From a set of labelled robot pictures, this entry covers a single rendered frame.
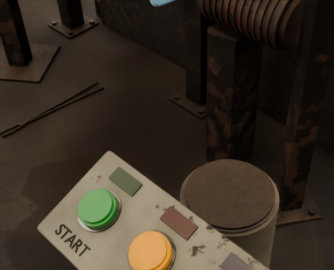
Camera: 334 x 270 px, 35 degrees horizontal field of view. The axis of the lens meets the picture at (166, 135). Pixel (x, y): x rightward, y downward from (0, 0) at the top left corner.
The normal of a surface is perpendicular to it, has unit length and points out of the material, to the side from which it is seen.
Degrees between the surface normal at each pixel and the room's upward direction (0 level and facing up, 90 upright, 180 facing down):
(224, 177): 0
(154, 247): 20
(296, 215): 0
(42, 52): 0
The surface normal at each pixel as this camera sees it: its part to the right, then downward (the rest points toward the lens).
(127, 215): -0.29, -0.51
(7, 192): -0.04, -0.73
